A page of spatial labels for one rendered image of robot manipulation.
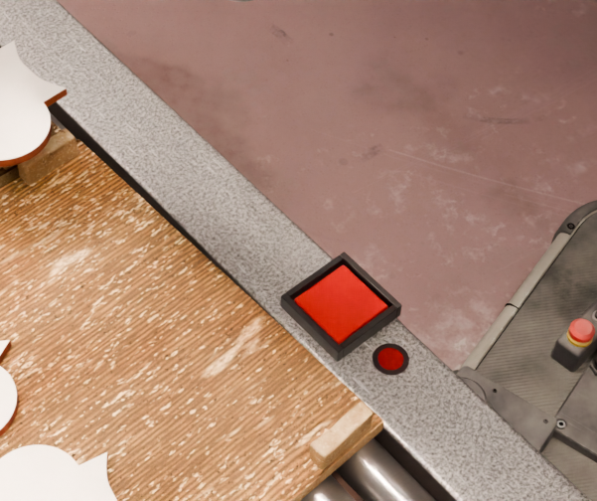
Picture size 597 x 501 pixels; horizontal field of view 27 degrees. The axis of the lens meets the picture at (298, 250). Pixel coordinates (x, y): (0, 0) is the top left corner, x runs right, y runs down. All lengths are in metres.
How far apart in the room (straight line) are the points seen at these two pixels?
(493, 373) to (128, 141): 0.84
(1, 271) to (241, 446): 0.27
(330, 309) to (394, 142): 1.38
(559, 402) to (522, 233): 0.55
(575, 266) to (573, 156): 0.51
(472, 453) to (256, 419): 0.18
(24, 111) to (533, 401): 1.03
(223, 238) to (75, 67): 0.27
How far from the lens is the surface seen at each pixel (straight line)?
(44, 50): 1.33
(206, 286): 1.09
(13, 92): 1.10
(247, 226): 1.16
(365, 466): 1.03
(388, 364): 1.08
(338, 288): 1.10
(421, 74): 2.59
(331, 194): 2.36
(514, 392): 1.88
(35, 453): 1.01
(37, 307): 1.10
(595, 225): 2.09
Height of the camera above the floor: 1.84
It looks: 54 degrees down
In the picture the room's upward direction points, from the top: 3 degrees clockwise
